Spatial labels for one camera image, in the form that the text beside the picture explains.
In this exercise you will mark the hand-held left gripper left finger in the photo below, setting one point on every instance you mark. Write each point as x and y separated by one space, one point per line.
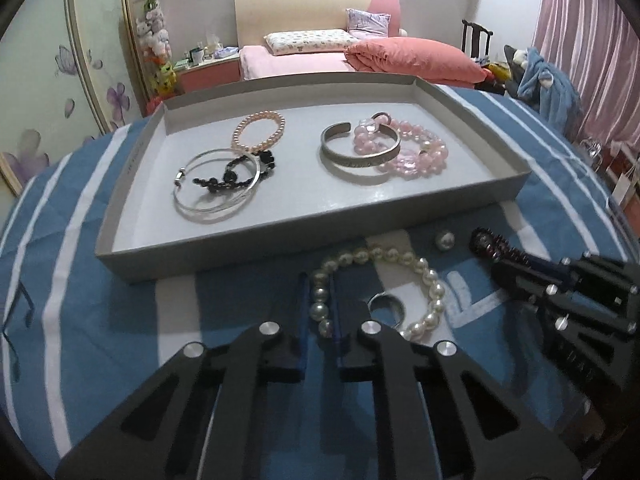
302 320

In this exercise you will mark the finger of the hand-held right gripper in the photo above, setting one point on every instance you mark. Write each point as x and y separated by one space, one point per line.
585 350
575 275

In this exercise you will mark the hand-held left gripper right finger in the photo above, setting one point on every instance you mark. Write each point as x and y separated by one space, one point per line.
338 320

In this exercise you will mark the grey cardboard tray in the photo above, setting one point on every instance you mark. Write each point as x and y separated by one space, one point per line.
310 200

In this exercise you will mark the wide silver cuff bangle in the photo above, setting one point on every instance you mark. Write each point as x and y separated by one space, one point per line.
360 162

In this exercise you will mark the white paper bag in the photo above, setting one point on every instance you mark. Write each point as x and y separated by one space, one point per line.
627 185

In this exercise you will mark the loose white pearl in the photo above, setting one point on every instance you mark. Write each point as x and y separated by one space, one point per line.
444 241

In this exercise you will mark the blue plush garment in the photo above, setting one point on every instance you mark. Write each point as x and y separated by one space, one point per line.
545 90

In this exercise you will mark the red yellow toy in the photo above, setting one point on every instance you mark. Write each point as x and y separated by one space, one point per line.
495 75

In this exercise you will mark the pink curtain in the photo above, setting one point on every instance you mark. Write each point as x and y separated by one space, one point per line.
590 50

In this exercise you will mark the dark wooden chair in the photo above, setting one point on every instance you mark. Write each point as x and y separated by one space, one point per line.
475 37

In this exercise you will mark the pink bin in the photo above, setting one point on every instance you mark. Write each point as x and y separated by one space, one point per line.
155 107

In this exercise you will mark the pink white nightstand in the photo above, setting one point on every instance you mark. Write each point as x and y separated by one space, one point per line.
210 75

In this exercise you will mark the pink quilt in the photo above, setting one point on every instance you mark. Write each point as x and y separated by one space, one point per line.
415 60

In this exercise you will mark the white patterned pillow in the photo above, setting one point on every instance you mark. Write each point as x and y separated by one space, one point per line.
305 42

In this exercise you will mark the tissue box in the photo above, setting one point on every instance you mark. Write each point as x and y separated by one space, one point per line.
215 46

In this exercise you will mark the small purple pillow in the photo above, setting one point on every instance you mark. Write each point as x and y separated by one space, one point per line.
367 22

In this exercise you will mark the bed with pink sheet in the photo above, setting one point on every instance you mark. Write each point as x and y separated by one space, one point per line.
290 7

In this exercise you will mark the plush toy tower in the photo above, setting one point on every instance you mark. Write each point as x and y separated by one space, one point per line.
155 40

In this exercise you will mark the flower print sliding wardrobe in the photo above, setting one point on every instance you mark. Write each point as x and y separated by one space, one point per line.
40 85

